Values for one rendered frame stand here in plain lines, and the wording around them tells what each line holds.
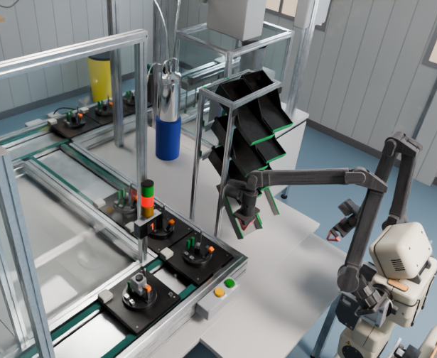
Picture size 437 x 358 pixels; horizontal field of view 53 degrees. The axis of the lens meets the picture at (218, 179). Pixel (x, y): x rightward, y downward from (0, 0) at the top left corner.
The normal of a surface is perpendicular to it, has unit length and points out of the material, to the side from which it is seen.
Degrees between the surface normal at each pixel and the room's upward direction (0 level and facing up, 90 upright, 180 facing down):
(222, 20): 90
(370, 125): 90
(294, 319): 0
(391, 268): 90
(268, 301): 0
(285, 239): 0
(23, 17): 90
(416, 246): 48
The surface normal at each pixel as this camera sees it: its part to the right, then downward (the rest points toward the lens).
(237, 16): -0.65, 0.40
